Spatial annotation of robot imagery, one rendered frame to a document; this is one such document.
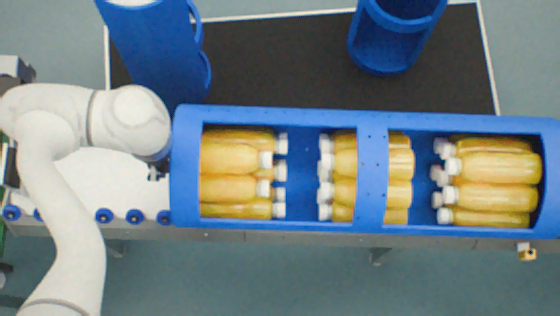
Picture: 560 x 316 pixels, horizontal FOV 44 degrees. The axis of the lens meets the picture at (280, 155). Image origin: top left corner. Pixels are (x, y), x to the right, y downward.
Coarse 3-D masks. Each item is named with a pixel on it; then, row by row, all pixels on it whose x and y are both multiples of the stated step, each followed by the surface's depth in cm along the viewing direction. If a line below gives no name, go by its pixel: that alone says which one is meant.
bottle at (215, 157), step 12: (204, 144) 154; (216, 144) 154; (228, 144) 154; (240, 144) 154; (204, 156) 152; (216, 156) 152; (228, 156) 152; (240, 156) 152; (252, 156) 153; (204, 168) 153; (216, 168) 153; (228, 168) 153; (240, 168) 153; (252, 168) 154
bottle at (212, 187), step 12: (204, 180) 155; (216, 180) 155; (228, 180) 155; (240, 180) 155; (252, 180) 156; (204, 192) 155; (216, 192) 155; (228, 192) 155; (240, 192) 155; (252, 192) 156
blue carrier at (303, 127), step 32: (192, 128) 150; (288, 128) 171; (320, 128) 171; (384, 128) 152; (416, 128) 153; (448, 128) 153; (480, 128) 153; (512, 128) 154; (544, 128) 154; (192, 160) 147; (288, 160) 175; (384, 160) 148; (416, 160) 176; (544, 160) 164; (192, 192) 148; (288, 192) 174; (384, 192) 149; (416, 192) 175; (544, 192) 150; (192, 224) 156; (224, 224) 155; (256, 224) 155; (288, 224) 155; (320, 224) 155; (352, 224) 155; (384, 224) 155; (416, 224) 168; (544, 224) 153
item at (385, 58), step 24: (360, 0) 237; (384, 0) 267; (408, 0) 262; (432, 0) 247; (360, 24) 274; (384, 24) 229; (408, 24) 224; (432, 24) 231; (360, 48) 271; (384, 48) 271; (408, 48) 272; (384, 72) 264
